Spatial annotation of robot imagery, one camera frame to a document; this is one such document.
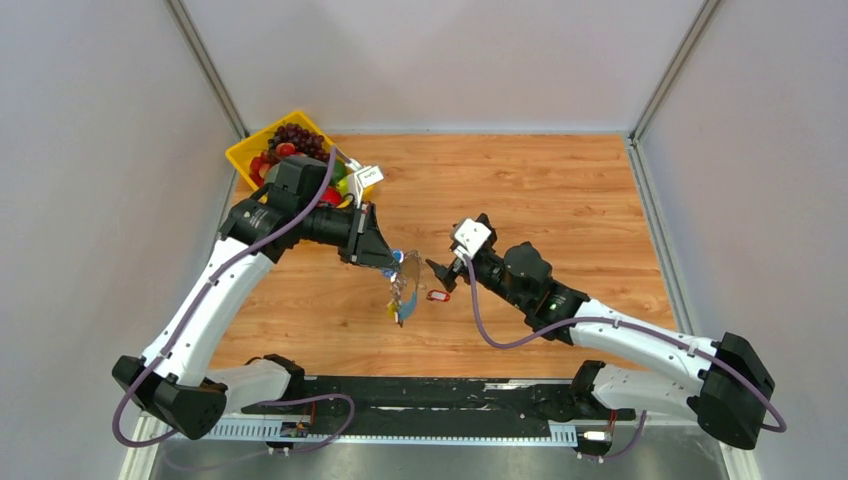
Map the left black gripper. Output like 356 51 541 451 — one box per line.
298 199 401 272

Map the metal key plate blue handle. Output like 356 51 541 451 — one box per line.
383 250 423 327

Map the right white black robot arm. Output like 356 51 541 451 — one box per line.
427 214 788 450

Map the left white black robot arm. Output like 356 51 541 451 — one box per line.
112 149 399 448

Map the red apple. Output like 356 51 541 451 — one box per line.
320 187 343 207

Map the light green apple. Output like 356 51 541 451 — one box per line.
336 174 360 201

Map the dark green lime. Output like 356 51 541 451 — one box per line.
331 160 348 185

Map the dark purple grape bunch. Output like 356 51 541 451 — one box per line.
267 123 329 162

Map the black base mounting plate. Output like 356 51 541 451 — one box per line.
241 376 638 442

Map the yellow plastic fruit basket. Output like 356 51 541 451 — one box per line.
226 110 377 207

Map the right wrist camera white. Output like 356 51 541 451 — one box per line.
450 218 493 259

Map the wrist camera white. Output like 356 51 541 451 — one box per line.
450 218 493 259
346 159 384 207

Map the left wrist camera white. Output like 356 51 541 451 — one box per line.
346 159 384 207

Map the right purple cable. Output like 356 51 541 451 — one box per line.
463 254 788 463

